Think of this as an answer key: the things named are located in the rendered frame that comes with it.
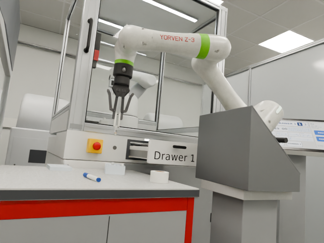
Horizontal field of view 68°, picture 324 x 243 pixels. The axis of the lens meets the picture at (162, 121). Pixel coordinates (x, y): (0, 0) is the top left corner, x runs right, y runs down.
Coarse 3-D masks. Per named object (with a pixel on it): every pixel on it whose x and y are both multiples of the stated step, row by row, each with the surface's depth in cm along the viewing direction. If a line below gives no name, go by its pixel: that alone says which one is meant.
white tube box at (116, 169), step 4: (108, 164) 112; (116, 164) 117; (120, 164) 118; (108, 168) 105; (112, 168) 105; (116, 168) 105; (120, 168) 106; (124, 168) 106; (108, 172) 104; (112, 172) 105; (116, 172) 105; (120, 172) 106; (124, 172) 106
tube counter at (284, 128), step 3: (282, 129) 170; (285, 129) 170; (288, 129) 169; (291, 129) 169; (294, 129) 169; (297, 129) 168; (300, 129) 168; (303, 129) 168; (306, 129) 167; (309, 129) 167; (309, 132) 165
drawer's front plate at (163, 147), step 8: (152, 144) 112; (160, 144) 114; (168, 144) 116; (176, 144) 119; (184, 144) 121; (192, 144) 124; (152, 152) 112; (160, 152) 114; (168, 152) 116; (176, 152) 118; (184, 152) 121; (192, 152) 123; (152, 160) 112; (160, 160) 114; (168, 160) 116; (176, 160) 118
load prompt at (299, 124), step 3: (279, 123) 175; (282, 123) 174; (285, 123) 174; (288, 123) 174; (291, 123) 173; (294, 123) 173; (297, 123) 172; (300, 123) 172; (303, 123) 172; (306, 123) 172; (300, 126) 170; (303, 126) 170; (306, 126) 169; (309, 126) 169
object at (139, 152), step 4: (132, 148) 133; (136, 148) 128; (140, 148) 124; (144, 148) 120; (132, 152) 132; (136, 152) 127; (140, 152) 123; (144, 152) 119; (132, 156) 132; (136, 156) 126; (140, 156) 122; (144, 156) 118
